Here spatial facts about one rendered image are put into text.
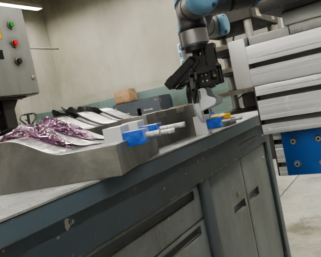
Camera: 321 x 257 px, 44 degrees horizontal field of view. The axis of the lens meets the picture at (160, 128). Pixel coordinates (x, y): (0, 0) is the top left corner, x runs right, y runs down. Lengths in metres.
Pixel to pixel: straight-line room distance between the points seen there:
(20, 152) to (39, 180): 0.06
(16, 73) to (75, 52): 8.17
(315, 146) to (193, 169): 0.43
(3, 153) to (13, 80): 1.07
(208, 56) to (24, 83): 1.00
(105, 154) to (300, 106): 0.35
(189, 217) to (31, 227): 0.57
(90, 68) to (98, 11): 1.30
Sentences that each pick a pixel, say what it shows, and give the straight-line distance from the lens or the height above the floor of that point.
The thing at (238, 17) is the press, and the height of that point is 1.75.
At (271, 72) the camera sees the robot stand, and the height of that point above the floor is 0.92.
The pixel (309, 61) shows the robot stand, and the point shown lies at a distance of 0.72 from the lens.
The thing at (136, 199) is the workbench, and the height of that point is 0.72.
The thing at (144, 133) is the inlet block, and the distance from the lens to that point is 0.74.
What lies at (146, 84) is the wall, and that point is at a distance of 8.79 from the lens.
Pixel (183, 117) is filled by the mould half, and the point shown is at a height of 0.86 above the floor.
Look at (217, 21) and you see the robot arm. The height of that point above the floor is 1.15.
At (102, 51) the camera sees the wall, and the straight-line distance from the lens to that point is 9.47.
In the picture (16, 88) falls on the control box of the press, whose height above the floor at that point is 1.10.
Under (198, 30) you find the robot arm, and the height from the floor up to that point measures 1.08.
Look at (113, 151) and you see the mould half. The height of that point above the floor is 0.84.
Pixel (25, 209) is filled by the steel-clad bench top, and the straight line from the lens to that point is 0.60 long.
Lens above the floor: 0.90
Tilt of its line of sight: 3 degrees down
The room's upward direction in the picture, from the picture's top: 12 degrees counter-clockwise
